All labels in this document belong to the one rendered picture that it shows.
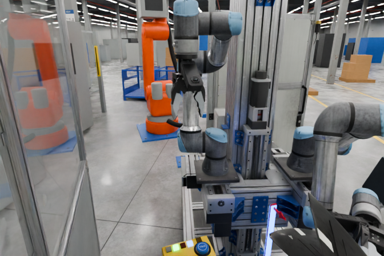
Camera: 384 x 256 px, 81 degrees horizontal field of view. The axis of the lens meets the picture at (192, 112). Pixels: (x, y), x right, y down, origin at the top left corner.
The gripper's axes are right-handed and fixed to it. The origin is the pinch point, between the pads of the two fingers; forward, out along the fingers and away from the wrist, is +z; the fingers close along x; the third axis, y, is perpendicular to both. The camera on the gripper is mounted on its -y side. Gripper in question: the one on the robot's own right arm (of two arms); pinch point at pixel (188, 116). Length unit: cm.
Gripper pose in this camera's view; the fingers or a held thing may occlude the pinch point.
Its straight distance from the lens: 75.1
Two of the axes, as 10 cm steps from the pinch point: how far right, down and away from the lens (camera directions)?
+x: -9.5, 0.9, -3.0
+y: -3.1, -2.7, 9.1
